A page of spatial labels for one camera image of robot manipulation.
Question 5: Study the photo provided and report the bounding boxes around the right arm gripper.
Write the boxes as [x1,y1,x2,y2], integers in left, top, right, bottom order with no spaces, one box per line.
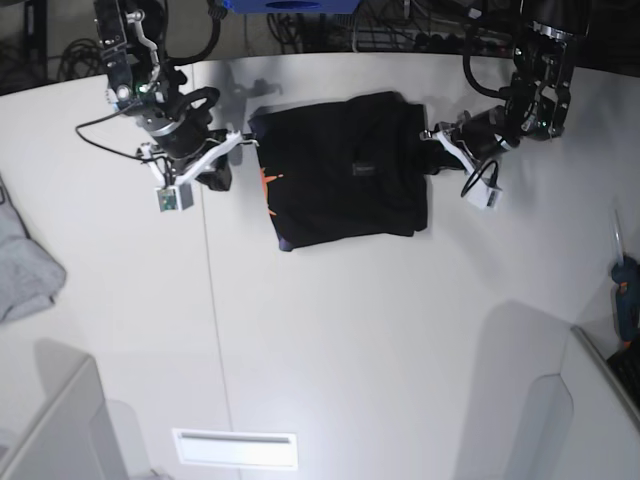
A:
[134,87,220,160]

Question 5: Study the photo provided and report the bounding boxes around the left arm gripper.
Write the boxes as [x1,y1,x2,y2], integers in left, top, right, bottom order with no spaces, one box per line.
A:
[419,107,520,175]

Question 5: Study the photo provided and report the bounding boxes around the black T-shirt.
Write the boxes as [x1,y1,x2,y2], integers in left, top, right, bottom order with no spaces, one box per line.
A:
[248,91,428,252]

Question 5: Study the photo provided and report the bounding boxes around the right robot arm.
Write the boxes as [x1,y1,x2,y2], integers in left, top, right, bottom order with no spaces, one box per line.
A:
[82,1,227,184]

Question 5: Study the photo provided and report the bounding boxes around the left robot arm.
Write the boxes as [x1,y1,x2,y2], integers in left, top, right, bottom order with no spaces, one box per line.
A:
[436,1,592,169]

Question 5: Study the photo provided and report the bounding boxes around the blue box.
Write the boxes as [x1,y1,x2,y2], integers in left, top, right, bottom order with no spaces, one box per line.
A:
[222,0,360,14]

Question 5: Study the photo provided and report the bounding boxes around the blue glue gun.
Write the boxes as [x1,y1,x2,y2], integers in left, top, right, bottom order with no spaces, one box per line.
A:
[610,208,639,345]

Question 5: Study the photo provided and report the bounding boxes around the grey folded cloth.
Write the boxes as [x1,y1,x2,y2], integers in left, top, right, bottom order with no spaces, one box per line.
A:
[1,181,66,323]

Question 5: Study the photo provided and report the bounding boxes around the black keyboard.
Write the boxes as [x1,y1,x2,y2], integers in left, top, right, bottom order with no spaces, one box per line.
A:
[607,338,639,424]

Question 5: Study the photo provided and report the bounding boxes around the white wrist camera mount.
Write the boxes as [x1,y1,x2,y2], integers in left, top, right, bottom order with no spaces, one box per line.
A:
[419,121,506,210]
[136,130,259,212]

